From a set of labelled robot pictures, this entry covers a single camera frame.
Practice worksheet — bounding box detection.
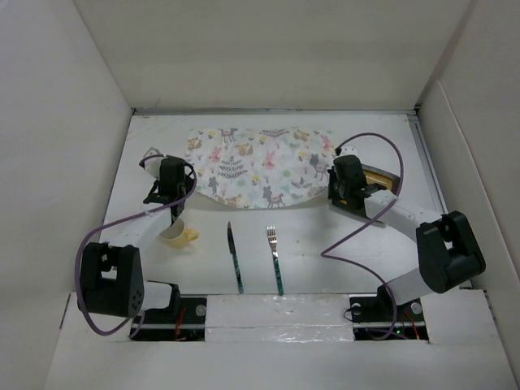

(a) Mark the square black yellow plate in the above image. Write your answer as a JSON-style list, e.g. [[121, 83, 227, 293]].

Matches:
[[339, 164, 401, 219]]

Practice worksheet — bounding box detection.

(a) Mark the yellow mug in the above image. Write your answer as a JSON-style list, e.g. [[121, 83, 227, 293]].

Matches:
[[159, 219, 200, 249]]

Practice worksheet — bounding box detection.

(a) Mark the patterned cloth placemat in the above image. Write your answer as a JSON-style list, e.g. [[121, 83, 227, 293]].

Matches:
[[186, 127, 334, 210]]

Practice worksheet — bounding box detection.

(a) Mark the fork with green handle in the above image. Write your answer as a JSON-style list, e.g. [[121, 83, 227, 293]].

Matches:
[[266, 226, 284, 296]]

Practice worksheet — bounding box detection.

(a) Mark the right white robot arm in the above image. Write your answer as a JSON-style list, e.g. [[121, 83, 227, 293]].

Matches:
[[328, 155, 486, 320]]

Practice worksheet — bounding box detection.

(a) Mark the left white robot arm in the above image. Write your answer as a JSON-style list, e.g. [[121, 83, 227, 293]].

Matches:
[[75, 154, 196, 319]]

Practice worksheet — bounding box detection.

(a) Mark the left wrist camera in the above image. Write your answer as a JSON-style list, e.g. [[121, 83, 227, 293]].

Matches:
[[139, 147, 166, 179]]

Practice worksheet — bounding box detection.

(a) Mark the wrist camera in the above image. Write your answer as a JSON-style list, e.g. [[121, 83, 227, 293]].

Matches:
[[139, 147, 166, 179], [336, 145, 358, 157]]

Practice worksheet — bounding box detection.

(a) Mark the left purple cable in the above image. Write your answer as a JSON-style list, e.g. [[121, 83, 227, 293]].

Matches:
[[76, 148, 199, 336]]

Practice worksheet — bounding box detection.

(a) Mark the purple cable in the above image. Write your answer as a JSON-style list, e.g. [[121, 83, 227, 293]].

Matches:
[[320, 132, 405, 340], [76, 148, 199, 336]]

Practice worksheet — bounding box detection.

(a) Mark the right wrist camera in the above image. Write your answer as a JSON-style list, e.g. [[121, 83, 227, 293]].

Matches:
[[336, 145, 358, 157]]

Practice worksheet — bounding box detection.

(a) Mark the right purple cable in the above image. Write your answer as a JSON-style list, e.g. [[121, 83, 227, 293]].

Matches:
[[320, 132, 405, 340]]

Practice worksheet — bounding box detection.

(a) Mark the knife with green handle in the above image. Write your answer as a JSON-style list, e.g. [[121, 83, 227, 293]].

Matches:
[[227, 221, 244, 294]]

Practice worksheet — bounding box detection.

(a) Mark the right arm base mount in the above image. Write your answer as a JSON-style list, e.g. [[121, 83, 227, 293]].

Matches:
[[343, 289, 429, 341]]

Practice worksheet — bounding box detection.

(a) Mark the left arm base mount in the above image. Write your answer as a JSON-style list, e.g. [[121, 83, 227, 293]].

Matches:
[[129, 295, 207, 342]]

